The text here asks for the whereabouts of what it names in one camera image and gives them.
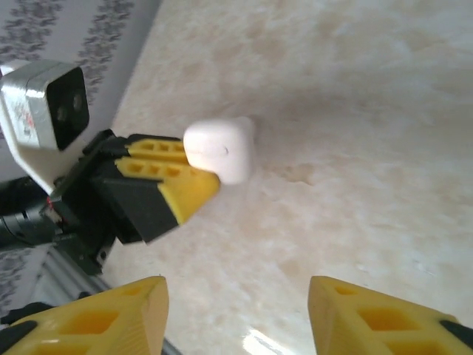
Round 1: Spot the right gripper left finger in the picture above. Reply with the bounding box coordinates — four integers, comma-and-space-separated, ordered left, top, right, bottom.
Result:
0, 275, 170, 355

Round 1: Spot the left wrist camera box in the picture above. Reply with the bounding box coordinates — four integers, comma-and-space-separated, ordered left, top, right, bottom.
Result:
0, 60, 92, 195

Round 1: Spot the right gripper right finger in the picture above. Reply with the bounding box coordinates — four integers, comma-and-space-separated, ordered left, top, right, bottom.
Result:
308, 275, 473, 355

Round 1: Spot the white rounded earbud charging case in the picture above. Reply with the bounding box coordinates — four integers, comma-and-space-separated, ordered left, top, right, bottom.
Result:
183, 115, 256, 186

